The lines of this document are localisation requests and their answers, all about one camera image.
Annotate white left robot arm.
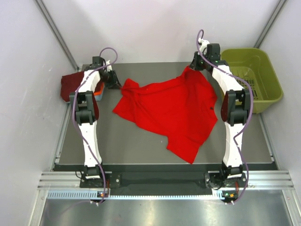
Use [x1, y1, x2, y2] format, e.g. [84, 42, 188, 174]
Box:
[69, 56, 121, 188]

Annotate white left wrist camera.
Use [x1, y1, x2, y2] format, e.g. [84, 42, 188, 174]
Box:
[104, 60, 113, 72]

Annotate slotted cable duct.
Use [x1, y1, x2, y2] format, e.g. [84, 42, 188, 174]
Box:
[47, 190, 238, 201]

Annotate dark red folded shirt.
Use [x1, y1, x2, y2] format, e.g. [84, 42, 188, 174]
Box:
[60, 72, 84, 103]

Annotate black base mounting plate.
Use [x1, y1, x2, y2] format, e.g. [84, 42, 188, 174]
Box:
[80, 171, 246, 189]

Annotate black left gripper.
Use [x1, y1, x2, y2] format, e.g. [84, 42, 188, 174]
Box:
[100, 69, 122, 89]

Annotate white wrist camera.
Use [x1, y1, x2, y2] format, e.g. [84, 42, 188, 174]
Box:
[198, 38, 210, 53]
[104, 60, 113, 72]

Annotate orange folded shirt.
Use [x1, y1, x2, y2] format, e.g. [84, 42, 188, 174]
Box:
[94, 81, 105, 96]

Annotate green plastic laundry basket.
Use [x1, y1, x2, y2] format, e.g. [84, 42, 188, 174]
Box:
[221, 48, 283, 114]

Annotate red t shirt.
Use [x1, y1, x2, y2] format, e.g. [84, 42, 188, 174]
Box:
[113, 66, 218, 164]

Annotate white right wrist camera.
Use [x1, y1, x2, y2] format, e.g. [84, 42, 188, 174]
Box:
[198, 38, 210, 53]

